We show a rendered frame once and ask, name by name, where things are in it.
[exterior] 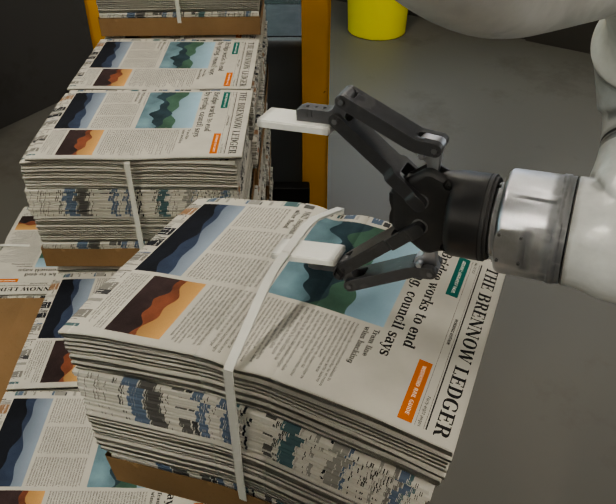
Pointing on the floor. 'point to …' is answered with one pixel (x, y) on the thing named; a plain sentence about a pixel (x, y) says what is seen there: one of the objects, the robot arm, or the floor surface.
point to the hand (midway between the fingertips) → (281, 185)
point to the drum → (376, 19)
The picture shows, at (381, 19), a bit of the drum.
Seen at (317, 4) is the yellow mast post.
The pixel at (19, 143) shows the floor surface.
